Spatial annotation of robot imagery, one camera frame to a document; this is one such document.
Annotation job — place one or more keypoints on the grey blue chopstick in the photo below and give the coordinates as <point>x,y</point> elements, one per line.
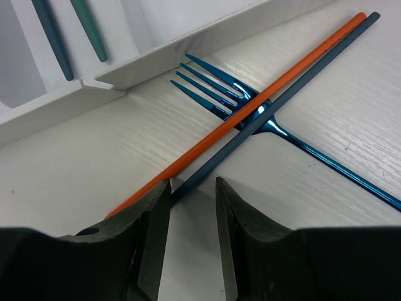
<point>262,119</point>

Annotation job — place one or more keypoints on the white divided utensil tray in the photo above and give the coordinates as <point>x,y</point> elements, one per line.
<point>142,39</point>

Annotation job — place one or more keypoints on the orange chopstick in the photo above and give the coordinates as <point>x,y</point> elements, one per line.
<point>193,153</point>

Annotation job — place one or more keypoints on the blue metal fork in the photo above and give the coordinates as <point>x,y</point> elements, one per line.
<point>219,94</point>

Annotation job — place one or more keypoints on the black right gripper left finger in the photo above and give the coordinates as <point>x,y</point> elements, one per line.
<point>121,257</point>

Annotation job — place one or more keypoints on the blue knife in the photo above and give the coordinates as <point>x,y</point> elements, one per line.
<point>52,31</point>

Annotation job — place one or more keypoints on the teal knife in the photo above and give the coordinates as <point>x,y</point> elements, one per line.
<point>89,24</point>

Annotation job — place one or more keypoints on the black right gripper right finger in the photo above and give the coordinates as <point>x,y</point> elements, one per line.
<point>244,234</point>

